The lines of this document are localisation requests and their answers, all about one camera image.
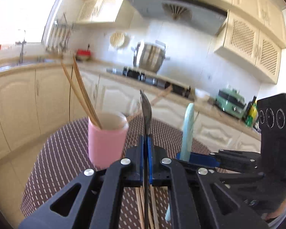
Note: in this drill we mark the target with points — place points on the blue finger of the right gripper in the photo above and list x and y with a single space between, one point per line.
203 160

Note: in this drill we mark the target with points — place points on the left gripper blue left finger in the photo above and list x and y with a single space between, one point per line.
92 199

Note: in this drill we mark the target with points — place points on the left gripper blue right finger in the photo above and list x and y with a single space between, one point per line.
200 197

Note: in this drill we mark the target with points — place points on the light blue spatula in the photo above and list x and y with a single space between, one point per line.
187 137

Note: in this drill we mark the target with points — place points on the black spoon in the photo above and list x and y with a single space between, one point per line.
146 111

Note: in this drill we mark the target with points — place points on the long wooden chopstick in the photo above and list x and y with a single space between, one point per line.
158 97

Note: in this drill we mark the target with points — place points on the cream lower kitchen cabinets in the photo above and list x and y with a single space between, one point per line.
36 102

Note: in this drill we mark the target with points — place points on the cream kitchen cabinets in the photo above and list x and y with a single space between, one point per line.
253 35
36 102

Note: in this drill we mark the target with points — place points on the cream upper kitchen cabinets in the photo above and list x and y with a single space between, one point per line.
253 35

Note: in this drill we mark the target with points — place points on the chrome kitchen faucet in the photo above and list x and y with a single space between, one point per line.
21 55

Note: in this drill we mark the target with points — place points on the kitchen window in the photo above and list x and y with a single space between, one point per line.
23 20

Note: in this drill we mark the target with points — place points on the person's right hand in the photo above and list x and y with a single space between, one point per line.
279 212

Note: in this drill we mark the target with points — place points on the pink utensil holder cup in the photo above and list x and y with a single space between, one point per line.
106 145

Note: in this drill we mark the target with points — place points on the brown polka dot tablecloth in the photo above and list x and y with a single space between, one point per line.
65 155

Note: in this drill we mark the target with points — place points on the green electric cooker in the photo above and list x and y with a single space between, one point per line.
231 102

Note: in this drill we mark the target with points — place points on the white ceramic bowl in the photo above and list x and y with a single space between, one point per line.
201 95

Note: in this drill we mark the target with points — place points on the green oil bottle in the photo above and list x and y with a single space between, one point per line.
250 112

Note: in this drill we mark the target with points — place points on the black gas stove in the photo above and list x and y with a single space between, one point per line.
152 79

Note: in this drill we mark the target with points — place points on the stainless steel steamer pot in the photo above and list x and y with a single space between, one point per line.
149 56

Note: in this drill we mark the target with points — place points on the grey range hood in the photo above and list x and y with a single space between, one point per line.
191 13

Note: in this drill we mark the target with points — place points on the cream round steamer tray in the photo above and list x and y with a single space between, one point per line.
119 40

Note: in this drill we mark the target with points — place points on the red bowl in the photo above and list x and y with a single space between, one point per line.
83 55

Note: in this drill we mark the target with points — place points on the stainless steel sink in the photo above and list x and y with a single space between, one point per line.
11 65

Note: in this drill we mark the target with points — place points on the hanging utensil rack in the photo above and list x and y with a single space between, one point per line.
59 36

